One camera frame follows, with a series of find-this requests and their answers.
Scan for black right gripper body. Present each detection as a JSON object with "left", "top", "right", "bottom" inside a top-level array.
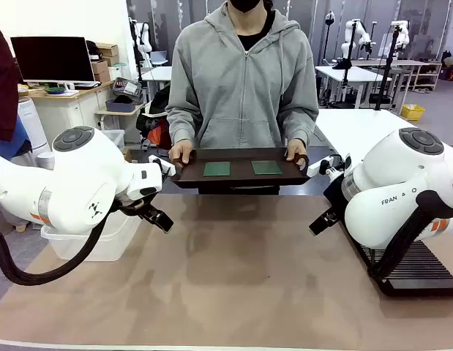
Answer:
[{"left": 320, "top": 204, "right": 346, "bottom": 230}]

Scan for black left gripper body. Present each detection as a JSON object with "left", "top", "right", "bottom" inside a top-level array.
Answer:
[{"left": 116, "top": 197, "right": 165, "bottom": 223}]

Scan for green square PCB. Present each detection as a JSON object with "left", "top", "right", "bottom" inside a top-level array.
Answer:
[
  {"left": 202, "top": 162, "right": 231, "bottom": 178},
  {"left": 251, "top": 160, "right": 283, "bottom": 176}
]

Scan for dark brown serving tray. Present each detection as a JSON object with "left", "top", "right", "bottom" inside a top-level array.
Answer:
[{"left": 170, "top": 147, "right": 310, "bottom": 190}]

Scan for person's right forearm grey sleeve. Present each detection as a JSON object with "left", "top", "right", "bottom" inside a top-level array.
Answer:
[{"left": 166, "top": 105, "right": 198, "bottom": 147}]

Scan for person's left forearm grey sleeve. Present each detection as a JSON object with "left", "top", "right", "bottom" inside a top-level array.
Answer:
[{"left": 280, "top": 105, "right": 319, "bottom": 146}]

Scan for stacked cardboard boxes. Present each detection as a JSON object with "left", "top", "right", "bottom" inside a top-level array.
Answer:
[{"left": 90, "top": 42, "right": 120, "bottom": 83}]

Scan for person's right hand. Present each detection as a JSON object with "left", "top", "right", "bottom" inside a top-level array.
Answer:
[{"left": 168, "top": 141, "right": 197, "bottom": 170}]

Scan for person's left hand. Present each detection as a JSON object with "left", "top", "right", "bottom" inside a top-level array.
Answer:
[{"left": 285, "top": 140, "right": 308, "bottom": 164}]

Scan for clear plastic storage box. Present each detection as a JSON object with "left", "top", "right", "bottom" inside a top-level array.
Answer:
[{"left": 40, "top": 210, "right": 143, "bottom": 263}]

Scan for white translucent storage crate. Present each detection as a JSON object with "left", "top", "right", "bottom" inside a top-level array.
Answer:
[{"left": 101, "top": 129, "right": 126, "bottom": 151}]

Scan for black and red bag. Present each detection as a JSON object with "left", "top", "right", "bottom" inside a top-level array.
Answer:
[{"left": 135, "top": 83, "right": 173, "bottom": 150}]

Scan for large white table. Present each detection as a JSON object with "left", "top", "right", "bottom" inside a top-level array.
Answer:
[{"left": 308, "top": 108, "right": 453, "bottom": 156}]

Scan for black slotted PCB rack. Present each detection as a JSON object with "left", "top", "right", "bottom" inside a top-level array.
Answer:
[{"left": 323, "top": 174, "right": 453, "bottom": 297}]

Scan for grey plastic bin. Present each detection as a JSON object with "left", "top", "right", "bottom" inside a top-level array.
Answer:
[{"left": 105, "top": 98, "right": 136, "bottom": 113}]

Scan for wooden desk white cabinet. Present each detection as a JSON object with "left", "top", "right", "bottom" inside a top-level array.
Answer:
[{"left": 19, "top": 79, "right": 116, "bottom": 147}]

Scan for tilted grey labelled box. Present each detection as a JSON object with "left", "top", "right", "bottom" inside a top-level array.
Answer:
[{"left": 112, "top": 76, "right": 143, "bottom": 97}]

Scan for yellow plastic bin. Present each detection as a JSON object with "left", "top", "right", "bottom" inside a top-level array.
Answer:
[{"left": 400, "top": 104, "right": 426, "bottom": 121}]

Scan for white air purifier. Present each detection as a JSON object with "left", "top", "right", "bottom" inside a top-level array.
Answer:
[{"left": 16, "top": 97, "right": 51, "bottom": 153}]

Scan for white background table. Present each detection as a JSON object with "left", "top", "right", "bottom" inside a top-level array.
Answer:
[{"left": 315, "top": 64, "right": 394, "bottom": 109}]

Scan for grey zip hoodie torso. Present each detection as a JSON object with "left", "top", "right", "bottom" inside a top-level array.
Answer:
[{"left": 165, "top": 1, "right": 320, "bottom": 151}]

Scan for black tripod stand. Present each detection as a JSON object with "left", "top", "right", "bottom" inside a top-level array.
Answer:
[{"left": 374, "top": 23, "right": 405, "bottom": 111}]

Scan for black computer monitor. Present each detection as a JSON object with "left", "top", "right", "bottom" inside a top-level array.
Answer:
[{"left": 10, "top": 35, "right": 97, "bottom": 84}]

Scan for black face mask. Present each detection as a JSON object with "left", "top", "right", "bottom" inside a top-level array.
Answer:
[{"left": 228, "top": 0, "right": 263, "bottom": 14}]

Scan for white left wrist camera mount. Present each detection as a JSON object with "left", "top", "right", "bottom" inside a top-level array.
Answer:
[{"left": 148, "top": 155, "right": 176, "bottom": 181}]

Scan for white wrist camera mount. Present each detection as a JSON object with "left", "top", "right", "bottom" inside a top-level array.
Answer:
[
  {"left": 307, "top": 155, "right": 353, "bottom": 178},
  {"left": 148, "top": 155, "right": 176, "bottom": 181}
]

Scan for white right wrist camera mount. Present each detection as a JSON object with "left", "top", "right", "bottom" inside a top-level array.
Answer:
[{"left": 307, "top": 155, "right": 353, "bottom": 178}]

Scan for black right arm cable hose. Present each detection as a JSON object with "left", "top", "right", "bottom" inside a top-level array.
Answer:
[{"left": 368, "top": 189, "right": 453, "bottom": 281}]

